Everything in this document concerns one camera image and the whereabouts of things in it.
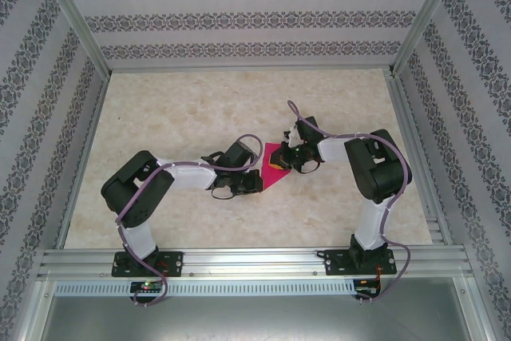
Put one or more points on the pink square paper sheet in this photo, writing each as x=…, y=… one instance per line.
x=268, y=175

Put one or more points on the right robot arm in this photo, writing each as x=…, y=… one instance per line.
x=383, y=181

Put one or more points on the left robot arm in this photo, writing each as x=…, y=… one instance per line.
x=135, y=197

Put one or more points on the grey metal sheet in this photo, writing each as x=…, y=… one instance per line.
x=255, y=319

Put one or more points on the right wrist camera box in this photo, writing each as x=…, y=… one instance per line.
x=294, y=136

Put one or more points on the aluminium mounting rail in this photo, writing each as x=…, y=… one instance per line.
x=255, y=261

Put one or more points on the aluminium side rail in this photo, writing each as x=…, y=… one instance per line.
x=89, y=137
x=415, y=145

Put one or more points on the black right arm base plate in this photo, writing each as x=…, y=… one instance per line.
x=337, y=263

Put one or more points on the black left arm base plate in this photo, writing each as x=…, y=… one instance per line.
x=175, y=263

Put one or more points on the aluminium frame post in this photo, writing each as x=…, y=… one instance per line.
x=72, y=13
x=427, y=13

